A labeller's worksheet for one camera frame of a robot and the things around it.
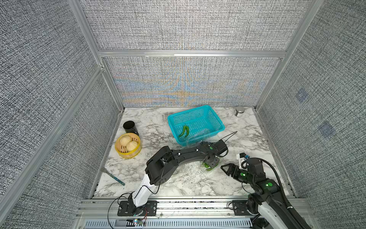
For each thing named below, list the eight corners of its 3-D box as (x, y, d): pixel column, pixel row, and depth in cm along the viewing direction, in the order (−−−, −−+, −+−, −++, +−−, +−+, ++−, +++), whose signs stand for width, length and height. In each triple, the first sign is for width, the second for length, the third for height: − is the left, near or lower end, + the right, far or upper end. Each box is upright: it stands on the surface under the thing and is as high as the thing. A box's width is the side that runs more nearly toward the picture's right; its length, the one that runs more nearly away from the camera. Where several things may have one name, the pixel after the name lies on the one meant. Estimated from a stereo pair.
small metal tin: (234, 116, 117) (236, 111, 112) (233, 111, 120) (235, 106, 116) (242, 116, 117) (245, 111, 112) (240, 111, 120) (243, 106, 116)
